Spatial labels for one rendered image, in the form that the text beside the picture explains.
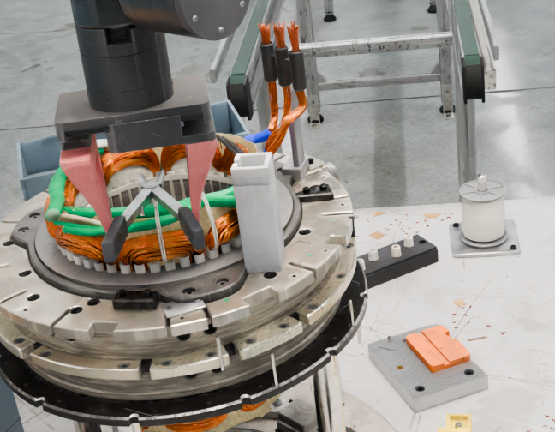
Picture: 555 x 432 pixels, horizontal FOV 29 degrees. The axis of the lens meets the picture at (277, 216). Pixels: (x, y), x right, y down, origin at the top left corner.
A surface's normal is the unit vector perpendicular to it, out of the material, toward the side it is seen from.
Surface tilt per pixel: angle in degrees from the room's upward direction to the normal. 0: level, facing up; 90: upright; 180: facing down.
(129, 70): 88
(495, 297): 0
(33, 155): 90
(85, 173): 109
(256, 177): 90
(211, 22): 89
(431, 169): 0
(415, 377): 0
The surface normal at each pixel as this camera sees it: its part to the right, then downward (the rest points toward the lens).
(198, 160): 0.15, 0.71
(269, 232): -0.11, 0.47
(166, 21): -0.57, 0.71
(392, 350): -0.11, -0.88
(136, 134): 0.13, 0.41
